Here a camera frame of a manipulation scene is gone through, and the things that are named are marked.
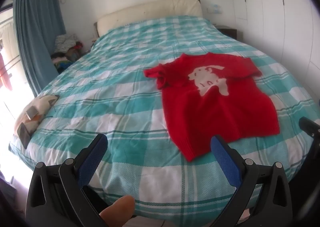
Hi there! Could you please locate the cream padded headboard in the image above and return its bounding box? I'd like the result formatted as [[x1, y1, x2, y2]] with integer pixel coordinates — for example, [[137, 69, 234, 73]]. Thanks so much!
[[96, 0, 203, 37]]

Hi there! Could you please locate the teal plaid bed blanket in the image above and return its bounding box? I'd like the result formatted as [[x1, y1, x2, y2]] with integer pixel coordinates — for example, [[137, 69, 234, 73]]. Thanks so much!
[[9, 16, 320, 217]]

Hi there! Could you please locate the patterned cream pillow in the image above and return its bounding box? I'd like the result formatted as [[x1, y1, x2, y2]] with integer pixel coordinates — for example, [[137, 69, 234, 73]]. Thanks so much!
[[14, 94, 60, 150]]

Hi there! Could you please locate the red hanging cloth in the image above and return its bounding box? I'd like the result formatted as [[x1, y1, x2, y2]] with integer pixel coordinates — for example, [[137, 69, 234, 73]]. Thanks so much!
[[0, 47, 13, 91]]

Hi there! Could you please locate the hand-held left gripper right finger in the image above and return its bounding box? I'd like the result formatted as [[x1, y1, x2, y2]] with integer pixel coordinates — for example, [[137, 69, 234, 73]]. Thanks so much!
[[210, 135, 293, 227]]

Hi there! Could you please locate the red knitted sweater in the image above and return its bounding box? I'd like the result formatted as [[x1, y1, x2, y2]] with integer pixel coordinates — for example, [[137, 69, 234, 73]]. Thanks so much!
[[143, 52, 280, 162]]

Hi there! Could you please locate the pile of mixed clothes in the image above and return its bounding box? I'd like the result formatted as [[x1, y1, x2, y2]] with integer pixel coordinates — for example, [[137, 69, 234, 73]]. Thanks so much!
[[51, 33, 84, 72]]

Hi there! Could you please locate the blue curtain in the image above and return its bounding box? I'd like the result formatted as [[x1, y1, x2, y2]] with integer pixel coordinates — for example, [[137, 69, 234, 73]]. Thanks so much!
[[12, 0, 67, 97]]

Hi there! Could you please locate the bright window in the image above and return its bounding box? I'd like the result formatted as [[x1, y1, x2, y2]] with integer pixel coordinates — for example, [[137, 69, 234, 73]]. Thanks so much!
[[0, 7, 34, 167]]

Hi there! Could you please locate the white wardrobe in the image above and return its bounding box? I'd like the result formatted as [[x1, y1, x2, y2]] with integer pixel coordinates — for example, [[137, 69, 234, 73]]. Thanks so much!
[[225, 0, 320, 107]]

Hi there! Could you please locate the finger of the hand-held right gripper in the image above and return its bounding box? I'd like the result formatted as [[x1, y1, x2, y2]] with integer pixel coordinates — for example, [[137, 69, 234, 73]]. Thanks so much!
[[299, 116, 320, 148]]

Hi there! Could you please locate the wall socket panel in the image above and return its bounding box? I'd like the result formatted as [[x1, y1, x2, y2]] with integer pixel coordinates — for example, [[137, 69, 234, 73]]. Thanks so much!
[[207, 4, 222, 14]]

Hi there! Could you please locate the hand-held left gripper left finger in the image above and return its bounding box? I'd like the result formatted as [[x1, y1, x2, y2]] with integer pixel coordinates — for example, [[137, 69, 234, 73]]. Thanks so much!
[[26, 133, 108, 227]]

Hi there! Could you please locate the person's left hand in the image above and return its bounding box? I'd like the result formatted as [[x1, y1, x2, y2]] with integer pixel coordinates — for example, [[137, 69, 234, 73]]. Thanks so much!
[[99, 195, 136, 227]]

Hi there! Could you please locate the dark wooden nightstand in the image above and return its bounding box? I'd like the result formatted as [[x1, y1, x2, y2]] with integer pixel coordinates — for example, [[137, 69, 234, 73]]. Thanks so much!
[[215, 25, 244, 40]]

